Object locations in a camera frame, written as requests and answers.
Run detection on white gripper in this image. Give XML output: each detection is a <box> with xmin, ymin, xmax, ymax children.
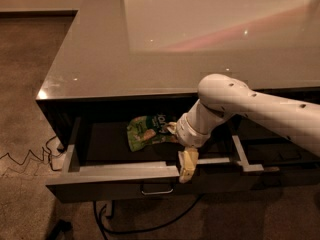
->
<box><xmin>166</xmin><ymin>113</ymin><xmax>210</xmax><ymax>183</ymax></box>

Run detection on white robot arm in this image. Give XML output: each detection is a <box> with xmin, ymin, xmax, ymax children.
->
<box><xmin>168</xmin><ymin>74</ymin><xmax>320</xmax><ymax>183</ymax></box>

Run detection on green snack bag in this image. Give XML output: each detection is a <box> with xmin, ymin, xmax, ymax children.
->
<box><xmin>127</xmin><ymin>113</ymin><xmax>177</xmax><ymax>152</ymax></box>

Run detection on cabinet leg foot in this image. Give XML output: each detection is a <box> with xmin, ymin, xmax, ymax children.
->
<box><xmin>105</xmin><ymin>200</ymin><xmax>115</xmax><ymax>219</ymax></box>

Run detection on grey counter cabinet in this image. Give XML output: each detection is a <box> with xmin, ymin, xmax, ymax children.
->
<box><xmin>35</xmin><ymin>0</ymin><xmax>320</xmax><ymax>172</ymax></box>

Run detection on thick black floor cable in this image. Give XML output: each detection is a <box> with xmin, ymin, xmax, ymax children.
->
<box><xmin>92</xmin><ymin>193</ymin><xmax>205</xmax><ymax>240</ymax></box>

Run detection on thin black tangled cable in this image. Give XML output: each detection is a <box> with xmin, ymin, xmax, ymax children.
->
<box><xmin>0</xmin><ymin>135</ymin><xmax>68</xmax><ymax>174</ymax></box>

